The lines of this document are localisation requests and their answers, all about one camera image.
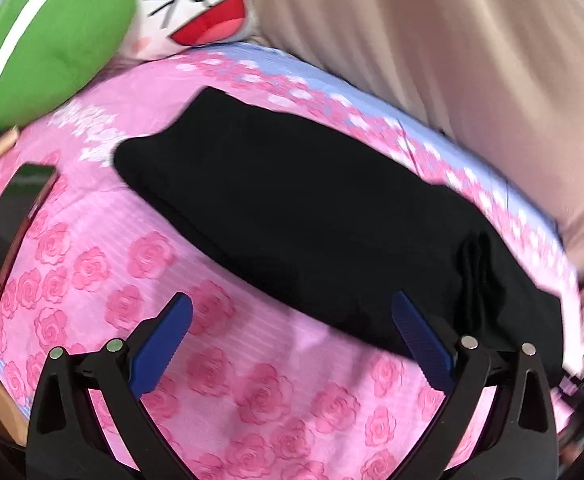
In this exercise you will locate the white cartoon face pillow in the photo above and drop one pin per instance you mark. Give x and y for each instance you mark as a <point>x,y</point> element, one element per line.
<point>192,10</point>

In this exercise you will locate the green plush pillow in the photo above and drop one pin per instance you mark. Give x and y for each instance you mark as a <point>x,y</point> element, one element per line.
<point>37,45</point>

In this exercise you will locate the black pants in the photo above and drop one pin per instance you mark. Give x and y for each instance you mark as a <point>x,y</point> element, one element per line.
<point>292,210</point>

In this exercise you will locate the red-edged smartphone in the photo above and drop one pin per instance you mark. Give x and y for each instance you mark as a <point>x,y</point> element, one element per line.
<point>9,237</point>

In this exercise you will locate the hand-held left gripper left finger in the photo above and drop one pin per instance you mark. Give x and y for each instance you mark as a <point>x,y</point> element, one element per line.
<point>162,340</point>

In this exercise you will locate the pink rose print bed sheet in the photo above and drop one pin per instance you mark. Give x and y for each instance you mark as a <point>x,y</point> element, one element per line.
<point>212,360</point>

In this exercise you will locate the beige curtain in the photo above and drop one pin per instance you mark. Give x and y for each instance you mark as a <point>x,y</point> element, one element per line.
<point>447,60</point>

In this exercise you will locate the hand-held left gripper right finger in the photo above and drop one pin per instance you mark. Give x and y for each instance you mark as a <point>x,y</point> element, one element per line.
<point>422,340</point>

